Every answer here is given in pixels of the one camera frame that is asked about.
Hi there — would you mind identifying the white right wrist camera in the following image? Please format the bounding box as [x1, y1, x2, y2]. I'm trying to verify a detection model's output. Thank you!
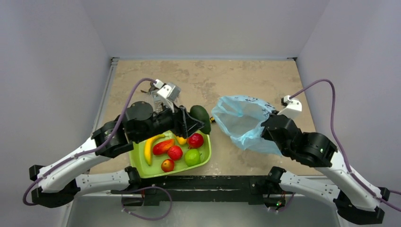
[278, 95, 303, 119]

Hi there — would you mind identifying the yellow fake mango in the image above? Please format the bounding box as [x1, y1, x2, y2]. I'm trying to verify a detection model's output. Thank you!
[175, 136, 187, 145]

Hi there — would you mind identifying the dark green fake avocado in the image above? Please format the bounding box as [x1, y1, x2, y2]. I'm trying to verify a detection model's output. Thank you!
[190, 105, 211, 135]

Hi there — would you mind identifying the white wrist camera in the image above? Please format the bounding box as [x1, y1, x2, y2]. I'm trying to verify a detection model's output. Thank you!
[278, 95, 303, 119]
[153, 79, 181, 113]

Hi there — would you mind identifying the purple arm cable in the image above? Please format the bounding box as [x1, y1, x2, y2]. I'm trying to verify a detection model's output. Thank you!
[288, 79, 401, 213]
[22, 78, 173, 220]

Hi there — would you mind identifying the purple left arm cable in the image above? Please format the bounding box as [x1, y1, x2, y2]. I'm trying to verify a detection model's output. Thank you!
[22, 78, 173, 220]

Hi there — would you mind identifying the clear plastic screw box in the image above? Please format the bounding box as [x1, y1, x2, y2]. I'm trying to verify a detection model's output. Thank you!
[151, 93, 163, 113]

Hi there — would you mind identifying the red fake apple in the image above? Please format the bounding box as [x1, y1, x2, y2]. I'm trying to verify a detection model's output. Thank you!
[187, 133, 204, 149]

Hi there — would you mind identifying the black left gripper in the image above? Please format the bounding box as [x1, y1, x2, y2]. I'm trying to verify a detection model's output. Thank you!
[135, 97, 204, 143]

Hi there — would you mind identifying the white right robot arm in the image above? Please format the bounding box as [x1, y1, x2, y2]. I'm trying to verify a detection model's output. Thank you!
[261, 115, 390, 225]

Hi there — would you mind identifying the red orange fake fruit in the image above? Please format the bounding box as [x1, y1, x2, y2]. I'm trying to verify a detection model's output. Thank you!
[152, 139, 175, 156]

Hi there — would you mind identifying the green fake apple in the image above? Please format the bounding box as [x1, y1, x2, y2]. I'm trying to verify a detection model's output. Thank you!
[184, 149, 201, 166]

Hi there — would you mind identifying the blue printed plastic bag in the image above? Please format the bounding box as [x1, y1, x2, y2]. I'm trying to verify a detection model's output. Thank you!
[211, 95, 282, 156]

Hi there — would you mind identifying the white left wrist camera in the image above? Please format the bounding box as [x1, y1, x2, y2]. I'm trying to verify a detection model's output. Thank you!
[153, 79, 181, 113]

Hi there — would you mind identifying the lime green plastic tray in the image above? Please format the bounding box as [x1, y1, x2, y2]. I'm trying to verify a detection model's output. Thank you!
[129, 131, 211, 178]

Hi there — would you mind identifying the red orange fake pear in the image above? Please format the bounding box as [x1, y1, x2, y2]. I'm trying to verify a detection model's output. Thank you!
[161, 159, 175, 173]

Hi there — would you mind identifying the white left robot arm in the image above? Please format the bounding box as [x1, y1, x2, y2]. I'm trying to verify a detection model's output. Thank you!
[25, 101, 210, 208]

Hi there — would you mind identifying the yellow fake banana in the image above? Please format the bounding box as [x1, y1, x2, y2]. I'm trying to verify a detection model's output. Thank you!
[144, 134, 165, 166]

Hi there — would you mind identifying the black base bar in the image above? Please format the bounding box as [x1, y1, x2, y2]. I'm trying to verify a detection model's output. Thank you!
[111, 175, 286, 208]

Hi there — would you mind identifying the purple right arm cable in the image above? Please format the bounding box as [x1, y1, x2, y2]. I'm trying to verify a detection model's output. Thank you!
[288, 79, 401, 213]

